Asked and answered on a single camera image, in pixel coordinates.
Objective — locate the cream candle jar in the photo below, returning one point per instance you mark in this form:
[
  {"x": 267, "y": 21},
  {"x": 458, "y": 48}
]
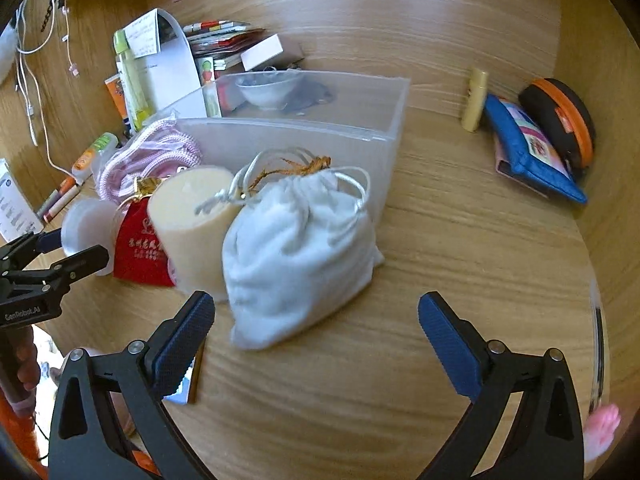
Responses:
[{"x": 190, "y": 230}]

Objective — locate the white handwritten paper sheet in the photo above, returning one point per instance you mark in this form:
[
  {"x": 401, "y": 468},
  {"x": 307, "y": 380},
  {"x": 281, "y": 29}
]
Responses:
[{"x": 142, "y": 35}]

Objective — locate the black orange round case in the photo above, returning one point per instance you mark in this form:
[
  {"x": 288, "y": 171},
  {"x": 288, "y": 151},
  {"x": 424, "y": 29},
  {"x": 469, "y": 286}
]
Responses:
[{"x": 555, "y": 110}]

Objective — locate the translucent plastic storage box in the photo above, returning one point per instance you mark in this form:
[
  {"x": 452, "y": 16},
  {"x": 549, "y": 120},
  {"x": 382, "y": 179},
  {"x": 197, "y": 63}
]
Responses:
[{"x": 310, "y": 145}]

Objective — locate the cream tube bottle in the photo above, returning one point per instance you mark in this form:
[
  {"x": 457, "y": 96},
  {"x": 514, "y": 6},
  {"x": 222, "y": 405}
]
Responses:
[{"x": 474, "y": 102}]

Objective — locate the white marker pen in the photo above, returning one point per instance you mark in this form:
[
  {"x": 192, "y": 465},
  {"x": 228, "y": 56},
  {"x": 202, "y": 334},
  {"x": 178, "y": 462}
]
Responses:
[
  {"x": 62, "y": 206},
  {"x": 57, "y": 195}
]

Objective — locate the small white cardboard box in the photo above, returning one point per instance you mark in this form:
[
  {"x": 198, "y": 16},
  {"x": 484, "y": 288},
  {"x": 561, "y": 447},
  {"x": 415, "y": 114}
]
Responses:
[{"x": 262, "y": 52}]

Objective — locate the fruit print card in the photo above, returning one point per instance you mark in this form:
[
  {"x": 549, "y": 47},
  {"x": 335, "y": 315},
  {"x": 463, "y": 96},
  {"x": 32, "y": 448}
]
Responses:
[{"x": 207, "y": 85}]

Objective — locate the red gold-trimmed pouch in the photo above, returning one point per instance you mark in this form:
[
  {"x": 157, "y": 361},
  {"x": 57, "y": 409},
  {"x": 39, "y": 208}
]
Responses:
[{"x": 137, "y": 250}]

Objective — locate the person's left hand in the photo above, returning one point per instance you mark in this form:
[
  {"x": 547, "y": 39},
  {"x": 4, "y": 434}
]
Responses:
[{"x": 29, "y": 370}]

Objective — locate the yellow green bottle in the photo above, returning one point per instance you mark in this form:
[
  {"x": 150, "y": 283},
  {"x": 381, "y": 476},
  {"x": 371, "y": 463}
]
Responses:
[{"x": 131, "y": 85}]

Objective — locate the stack of colourful booklets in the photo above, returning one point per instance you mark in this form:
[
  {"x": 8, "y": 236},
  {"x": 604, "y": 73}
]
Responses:
[{"x": 225, "y": 40}]

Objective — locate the white file holder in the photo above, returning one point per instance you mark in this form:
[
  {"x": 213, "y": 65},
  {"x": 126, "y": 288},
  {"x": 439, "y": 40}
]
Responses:
[{"x": 170, "y": 75}]

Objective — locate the pink plush toy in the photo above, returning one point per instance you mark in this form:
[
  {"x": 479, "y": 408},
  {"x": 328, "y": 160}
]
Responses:
[{"x": 600, "y": 430}]

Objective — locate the wooden desktop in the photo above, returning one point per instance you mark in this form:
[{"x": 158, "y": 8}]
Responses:
[{"x": 400, "y": 260}]

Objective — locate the person's left forearm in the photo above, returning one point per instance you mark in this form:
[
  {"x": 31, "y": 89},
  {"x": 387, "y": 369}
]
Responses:
[{"x": 15, "y": 430}]

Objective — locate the white bowl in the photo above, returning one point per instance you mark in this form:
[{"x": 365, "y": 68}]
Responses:
[{"x": 267, "y": 91}]

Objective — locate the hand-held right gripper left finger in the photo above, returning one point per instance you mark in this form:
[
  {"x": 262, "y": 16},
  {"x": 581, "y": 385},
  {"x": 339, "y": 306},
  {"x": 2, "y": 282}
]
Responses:
[{"x": 185, "y": 340}]

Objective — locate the white printed box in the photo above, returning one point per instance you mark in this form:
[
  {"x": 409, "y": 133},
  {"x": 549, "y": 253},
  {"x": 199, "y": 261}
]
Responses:
[{"x": 15, "y": 200}]

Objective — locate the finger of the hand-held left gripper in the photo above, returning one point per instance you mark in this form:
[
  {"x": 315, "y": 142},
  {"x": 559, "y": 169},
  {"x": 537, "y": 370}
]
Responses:
[
  {"x": 49, "y": 241},
  {"x": 82, "y": 261}
]

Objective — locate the blue pencil case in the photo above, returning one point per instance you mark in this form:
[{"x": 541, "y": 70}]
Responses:
[{"x": 530, "y": 150}]

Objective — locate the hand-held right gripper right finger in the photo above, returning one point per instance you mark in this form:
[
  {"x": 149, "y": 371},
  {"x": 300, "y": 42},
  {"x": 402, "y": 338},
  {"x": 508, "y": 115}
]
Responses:
[{"x": 450, "y": 345}]

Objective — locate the orange printed packet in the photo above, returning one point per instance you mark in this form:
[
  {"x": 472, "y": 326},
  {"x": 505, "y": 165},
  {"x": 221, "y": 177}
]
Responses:
[{"x": 115, "y": 95}]

